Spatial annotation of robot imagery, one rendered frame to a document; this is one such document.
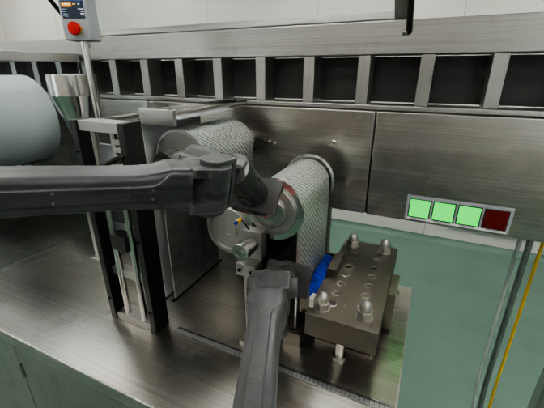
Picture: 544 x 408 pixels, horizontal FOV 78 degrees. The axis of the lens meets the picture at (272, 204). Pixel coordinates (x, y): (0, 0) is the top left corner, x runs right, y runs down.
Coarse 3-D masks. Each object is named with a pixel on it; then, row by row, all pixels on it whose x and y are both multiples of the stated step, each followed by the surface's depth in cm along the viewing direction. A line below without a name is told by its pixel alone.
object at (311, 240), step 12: (324, 204) 91; (312, 216) 82; (324, 216) 93; (312, 228) 84; (324, 228) 95; (300, 240) 76; (312, 240) 86; (324, 240) 98; (300, 252) 78; (312, 252) 88; (324, 252) 100; (312, 264) 90
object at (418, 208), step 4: (412, 200) 93; (416, 200) 92; (420, 200) 92; (412, 204) 93; (416, 204) 92; (420, 204) 92; (424, 204) 92; (428, 204) 91; (412, 208) 93; (416, 208) 93; (420, 208) 92; (424, 208) 92; (428, 208) 92; (412, 212) 94; (416, 212) 93; (420, 212) 93; (424, 212) 92; (428, 212) 92; (416, 216) 94; (420, 216) 93; (424, 216) 93
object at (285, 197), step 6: (282, 198) 72; (288, 198) 71; (288, 204) 72; (294, 204) 72; (288, 210) 72; (294, 210) 72; (252, 216) 77; (288, 216) 73; (294, 216) 72; (258, 222) 77; (288, 222) 73; (294, 222) 73; (270, 228) 76; (276, 228) 75; (282, 228) 74; (288, 228) 74; (276, 234) 76
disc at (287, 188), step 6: (276, 180) 72; (288, 186) 71; (288, 192) 72; (294, 192) 71; (294, 198) 72; (300, 198) 71; (300, 204) 71; (300, 210) 72; (246, 216) 79; (300, 216) 72; (252, 222) 78; (300, 222) 73; (294, 228) 74; (270, 234) 77; (282, 234) 76; (288, 234) 75; (294, 234) 75
